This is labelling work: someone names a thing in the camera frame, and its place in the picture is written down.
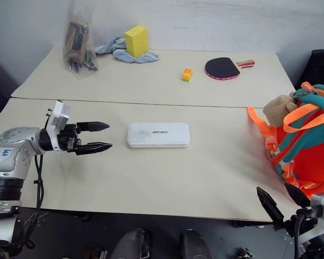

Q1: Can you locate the clear plastic bag with parts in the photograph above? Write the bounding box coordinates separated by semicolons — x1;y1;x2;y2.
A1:
62;0;99;80

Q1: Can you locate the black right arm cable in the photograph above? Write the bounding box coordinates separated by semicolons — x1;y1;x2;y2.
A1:
292;212;306;259

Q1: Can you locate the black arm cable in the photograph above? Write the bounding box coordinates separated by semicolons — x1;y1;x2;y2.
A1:
33;153;45;212
292;212;306;259

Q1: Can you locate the yellow sponge block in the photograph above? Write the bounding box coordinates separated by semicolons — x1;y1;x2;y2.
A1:
124;25;150;58

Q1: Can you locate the beige plush toy pendant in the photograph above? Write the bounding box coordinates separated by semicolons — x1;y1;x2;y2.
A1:
262;94;298;128

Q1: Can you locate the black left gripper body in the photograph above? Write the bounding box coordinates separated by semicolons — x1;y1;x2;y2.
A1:
56;122;83;155

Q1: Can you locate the black chair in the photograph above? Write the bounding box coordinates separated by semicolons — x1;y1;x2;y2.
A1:
296;49;324;90

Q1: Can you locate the white rectangular case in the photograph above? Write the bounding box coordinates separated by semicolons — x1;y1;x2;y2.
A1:
126;122;191;149

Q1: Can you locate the yellow orange toy block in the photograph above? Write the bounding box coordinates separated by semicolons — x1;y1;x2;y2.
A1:
181;67;194;83

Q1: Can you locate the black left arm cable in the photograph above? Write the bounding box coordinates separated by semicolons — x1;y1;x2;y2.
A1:
33;153;45;212

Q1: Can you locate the orange and teal backpack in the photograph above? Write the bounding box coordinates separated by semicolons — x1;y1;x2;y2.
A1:
246;81;324;200

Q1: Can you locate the dark rounded shape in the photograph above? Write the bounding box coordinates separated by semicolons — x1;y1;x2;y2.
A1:
113;228;152;259

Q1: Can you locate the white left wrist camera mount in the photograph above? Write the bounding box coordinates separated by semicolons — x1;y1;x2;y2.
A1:
44;100;71;152

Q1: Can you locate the black table tennis paddle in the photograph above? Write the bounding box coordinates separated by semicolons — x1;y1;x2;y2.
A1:
204;56;256;81

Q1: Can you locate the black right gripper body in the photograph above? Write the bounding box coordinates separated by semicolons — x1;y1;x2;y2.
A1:
283;205;324;238

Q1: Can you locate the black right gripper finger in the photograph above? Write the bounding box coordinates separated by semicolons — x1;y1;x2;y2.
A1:
256;186;285;231
283;182;312;209

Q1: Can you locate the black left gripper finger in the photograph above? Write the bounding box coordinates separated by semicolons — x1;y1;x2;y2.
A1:
77;121;111;134
75;141;114;156

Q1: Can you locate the light blue cloth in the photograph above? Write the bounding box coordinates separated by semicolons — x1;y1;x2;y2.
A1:
94;33;161;64

